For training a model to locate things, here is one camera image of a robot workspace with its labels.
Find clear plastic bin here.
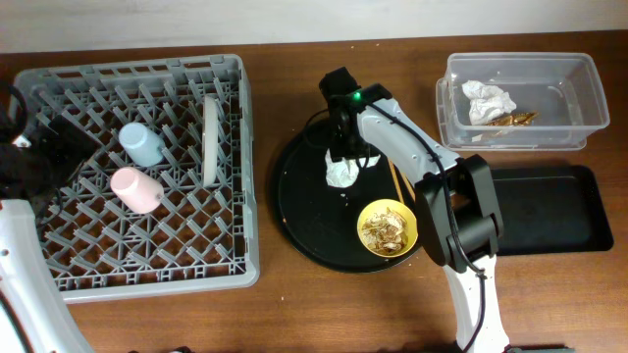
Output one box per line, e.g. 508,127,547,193
436,52,610,151

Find yellow bowl with food scraps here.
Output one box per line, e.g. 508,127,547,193
356,199,418,258

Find white round plate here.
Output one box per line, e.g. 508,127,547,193
202,95,218,187

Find brown gold snack wrapper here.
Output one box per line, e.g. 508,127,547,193
488,112,540,126

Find pink cup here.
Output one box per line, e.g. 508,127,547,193
110,167,165,214

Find light blue cup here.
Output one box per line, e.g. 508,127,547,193
119,123,165,167

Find large white napkin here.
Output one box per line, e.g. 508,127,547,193
325,150,381,188

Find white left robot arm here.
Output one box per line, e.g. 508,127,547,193
1,82,99,352

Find black rectangular tray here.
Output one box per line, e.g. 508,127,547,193
492,166,614,256

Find small white napkin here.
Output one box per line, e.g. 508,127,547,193
462,80,517,126

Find grey dishwasher rack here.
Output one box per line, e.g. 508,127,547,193
14,54,260,303

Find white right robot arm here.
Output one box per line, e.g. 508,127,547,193
319,67,510,352

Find round black tray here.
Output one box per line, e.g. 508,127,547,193
269,118,421,273

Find wooden chopstick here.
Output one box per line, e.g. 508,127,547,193
394,167,416,201
387,159,404,204

